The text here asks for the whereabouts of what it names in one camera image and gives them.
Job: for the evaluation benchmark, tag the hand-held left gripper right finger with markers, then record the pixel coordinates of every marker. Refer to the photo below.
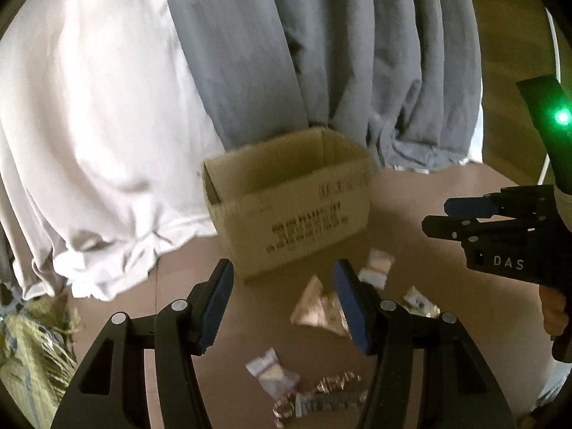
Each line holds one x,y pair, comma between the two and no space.
353,310

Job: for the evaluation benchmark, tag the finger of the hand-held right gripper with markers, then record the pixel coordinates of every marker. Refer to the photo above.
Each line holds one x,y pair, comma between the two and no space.
447,228
462,206

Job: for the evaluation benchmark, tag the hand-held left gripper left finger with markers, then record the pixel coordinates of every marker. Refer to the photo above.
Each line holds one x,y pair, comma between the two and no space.
218,306

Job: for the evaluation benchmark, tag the brown triangular snack packet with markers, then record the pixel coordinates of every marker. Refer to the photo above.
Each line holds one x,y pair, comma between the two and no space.
318,308

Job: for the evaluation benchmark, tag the white maroon-label snack packet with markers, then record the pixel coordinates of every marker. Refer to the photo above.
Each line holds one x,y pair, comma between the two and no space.
377,268

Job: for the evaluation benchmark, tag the clear orange-label wafer packet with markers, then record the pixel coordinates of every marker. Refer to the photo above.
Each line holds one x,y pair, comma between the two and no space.
270,372

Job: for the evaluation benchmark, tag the brown cardboard box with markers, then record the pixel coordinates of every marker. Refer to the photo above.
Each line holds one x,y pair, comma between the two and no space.
286,214

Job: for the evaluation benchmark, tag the person's right hand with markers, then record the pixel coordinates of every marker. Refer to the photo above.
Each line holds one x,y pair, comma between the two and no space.
553,310

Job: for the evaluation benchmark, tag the light cloth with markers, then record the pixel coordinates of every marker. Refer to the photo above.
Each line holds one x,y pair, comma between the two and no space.
556,380

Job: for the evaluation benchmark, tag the grey curtain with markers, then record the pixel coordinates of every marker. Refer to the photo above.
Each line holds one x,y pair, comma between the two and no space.
335,53

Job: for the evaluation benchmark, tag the white curtain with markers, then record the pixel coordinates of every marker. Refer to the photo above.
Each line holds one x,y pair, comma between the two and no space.
89,120

